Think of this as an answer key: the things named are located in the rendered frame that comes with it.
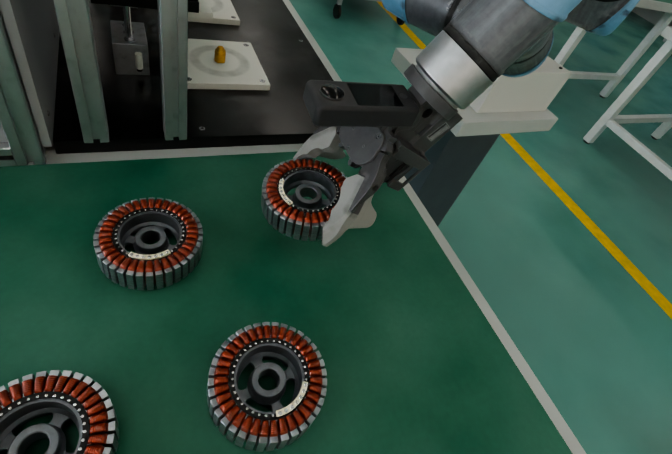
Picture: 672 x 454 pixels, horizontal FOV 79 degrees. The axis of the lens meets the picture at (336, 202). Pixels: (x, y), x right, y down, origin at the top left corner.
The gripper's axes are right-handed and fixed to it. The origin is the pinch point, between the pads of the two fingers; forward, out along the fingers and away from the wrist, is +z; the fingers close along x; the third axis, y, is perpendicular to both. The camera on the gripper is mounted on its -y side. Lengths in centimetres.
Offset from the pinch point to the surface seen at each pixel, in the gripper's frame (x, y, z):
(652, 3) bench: 147, 253, -130
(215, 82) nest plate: 31.4, -2.5, 6.0
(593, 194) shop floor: 56, 220, -28
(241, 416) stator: -21.3, -8.6, 8.4
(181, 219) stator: 1.8, -10.4, 10.0
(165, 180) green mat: 11.9, -9.5, 13.5
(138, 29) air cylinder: 39.5, -14.2, 7.8
